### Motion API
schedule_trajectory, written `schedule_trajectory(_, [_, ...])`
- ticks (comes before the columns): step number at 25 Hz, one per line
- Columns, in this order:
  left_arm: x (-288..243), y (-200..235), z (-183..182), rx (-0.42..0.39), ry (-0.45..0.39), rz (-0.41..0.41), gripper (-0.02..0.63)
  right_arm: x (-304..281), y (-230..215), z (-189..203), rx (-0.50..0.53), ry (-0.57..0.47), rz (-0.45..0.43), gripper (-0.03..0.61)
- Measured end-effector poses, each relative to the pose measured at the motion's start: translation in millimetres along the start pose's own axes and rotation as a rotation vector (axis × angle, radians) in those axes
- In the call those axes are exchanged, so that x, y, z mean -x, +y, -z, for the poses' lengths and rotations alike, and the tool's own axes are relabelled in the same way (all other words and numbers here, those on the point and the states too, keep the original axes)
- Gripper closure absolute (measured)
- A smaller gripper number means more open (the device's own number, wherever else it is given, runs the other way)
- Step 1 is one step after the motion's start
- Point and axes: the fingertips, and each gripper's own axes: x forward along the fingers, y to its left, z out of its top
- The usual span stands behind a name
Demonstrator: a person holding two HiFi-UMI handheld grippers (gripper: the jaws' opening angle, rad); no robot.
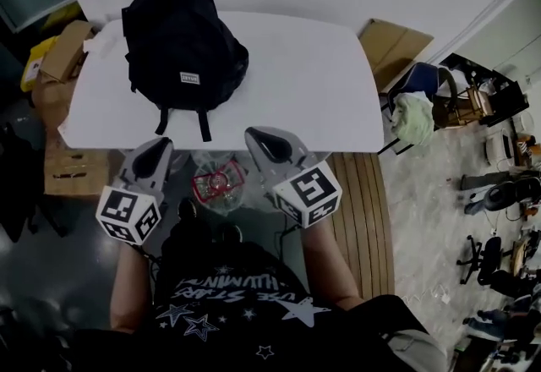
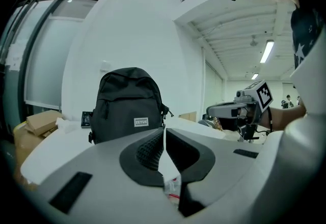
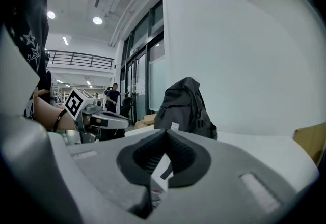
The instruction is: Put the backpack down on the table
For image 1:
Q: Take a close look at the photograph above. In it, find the brown cardboard box with handle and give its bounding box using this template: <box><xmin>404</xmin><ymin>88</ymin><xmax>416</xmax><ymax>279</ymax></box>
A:
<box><xmin>43</xmin><ymin>148</ymin><xmax>112</xmax><ymax>196</ymax></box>

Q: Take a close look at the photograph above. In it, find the white table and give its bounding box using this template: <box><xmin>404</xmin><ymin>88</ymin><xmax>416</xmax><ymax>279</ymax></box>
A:
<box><xmin>57</xmin><ymin>10</ymin><xmax>385</xmax><ymax>156</ymax></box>

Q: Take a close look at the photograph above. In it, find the small wooden chair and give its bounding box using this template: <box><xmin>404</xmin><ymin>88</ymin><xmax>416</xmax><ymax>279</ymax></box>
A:
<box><xmin>434</xmin><ymin>85</ymin><xmax>496</xmax><ymax>129</ymax></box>

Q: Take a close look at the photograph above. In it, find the black office chair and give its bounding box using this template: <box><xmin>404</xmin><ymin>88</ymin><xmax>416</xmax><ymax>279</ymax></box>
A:
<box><xmin>456</xmin><ymin>234</ymin><xmax>515</xmax><ymax>287</ymax></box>

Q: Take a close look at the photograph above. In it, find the pale green cloth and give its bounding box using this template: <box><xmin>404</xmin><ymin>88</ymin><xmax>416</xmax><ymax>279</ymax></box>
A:
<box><xmin>390</xmin><ymin>92</ymin><xmax>436</xmax><ymax>147</ymax></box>

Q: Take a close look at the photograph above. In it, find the yellow bag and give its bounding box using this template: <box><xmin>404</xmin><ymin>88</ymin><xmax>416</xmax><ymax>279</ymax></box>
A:
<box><xmin>19</xmin><ymin>36</ymin><xmax>58</xmax><ymax>93</ymax></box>

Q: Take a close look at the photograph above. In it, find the open brown cardboard box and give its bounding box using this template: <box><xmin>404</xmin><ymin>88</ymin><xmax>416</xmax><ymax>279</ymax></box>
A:
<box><xmin>39</xmin><ymin>19</ymin><xmax>96</xmax><ymax>85</ymax></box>

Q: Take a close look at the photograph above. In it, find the black backpack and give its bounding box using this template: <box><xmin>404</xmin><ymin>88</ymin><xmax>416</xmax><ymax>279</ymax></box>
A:
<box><xmin>121</xmin><ymin>0</ymin><xmax>250</xmax><ymax>143</ymax></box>

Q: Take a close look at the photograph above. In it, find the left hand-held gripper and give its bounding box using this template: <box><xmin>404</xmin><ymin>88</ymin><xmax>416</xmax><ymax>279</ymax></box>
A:
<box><xmin>95</xmin><ymin>136</ymin><xmax>174</xmax><ymax>245</ymax></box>

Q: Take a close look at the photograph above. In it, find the blue chair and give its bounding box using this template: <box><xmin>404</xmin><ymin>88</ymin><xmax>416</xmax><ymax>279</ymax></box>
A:
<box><xmin>379</xmin><ymin>61</ymin><xmax>458</xmax><ymax>156</ymax></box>

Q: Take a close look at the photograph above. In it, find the person's left forearm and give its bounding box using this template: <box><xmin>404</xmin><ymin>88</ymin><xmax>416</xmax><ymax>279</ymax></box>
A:
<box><xmin>108</xmin><ymin>241</ymin><xmax>156</xmax><ymax>336</ymax></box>

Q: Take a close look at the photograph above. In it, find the wooden slatted panel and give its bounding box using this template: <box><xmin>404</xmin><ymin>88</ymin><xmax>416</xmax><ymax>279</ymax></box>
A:
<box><xmin>326</xmin><ymin>152</ymin><xmax>396</xmax><ymax>299</ymax></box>

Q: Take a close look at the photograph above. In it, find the clear plastic bag red item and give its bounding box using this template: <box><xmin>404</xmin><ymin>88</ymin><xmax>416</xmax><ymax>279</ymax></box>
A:
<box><xmin>191</xmin><ymin>152</ymin><xmax>249</xmax><ymax>215</ymax></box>

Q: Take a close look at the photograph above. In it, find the person's right forearm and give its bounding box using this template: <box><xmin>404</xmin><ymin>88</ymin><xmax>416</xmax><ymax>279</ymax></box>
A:
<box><xmin>298</xmin><ymin>222</ymin><xmax>365</xmax><ymax>312</ymax></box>

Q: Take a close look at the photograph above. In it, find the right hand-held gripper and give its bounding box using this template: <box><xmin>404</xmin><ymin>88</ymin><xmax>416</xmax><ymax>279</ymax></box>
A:
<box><xmin>243</xmin><ymin>126</ymin><xmax>343</xmax><ymax>230</ymax></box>

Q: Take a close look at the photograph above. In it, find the person's black star-print shirt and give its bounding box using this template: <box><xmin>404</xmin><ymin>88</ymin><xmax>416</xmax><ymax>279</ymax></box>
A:
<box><xmin>71</xmin><ymin>230</ymin><xmax>432</xmax><ymax>372</ymax></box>

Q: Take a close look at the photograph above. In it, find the flat brown cardboard sheet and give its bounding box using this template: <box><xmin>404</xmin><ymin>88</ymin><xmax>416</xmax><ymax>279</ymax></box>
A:
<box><xmin>358</xmin><ymin>18</ymin><xmax>435</xmax><ymax>93</ymax></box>

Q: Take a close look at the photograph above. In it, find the black shelf unit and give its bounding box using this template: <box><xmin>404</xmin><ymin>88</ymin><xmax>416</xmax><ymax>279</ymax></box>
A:
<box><xmin>439</xmin><ymin>52</ymin><xmax>530</xmax><ymax>129</ymax></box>

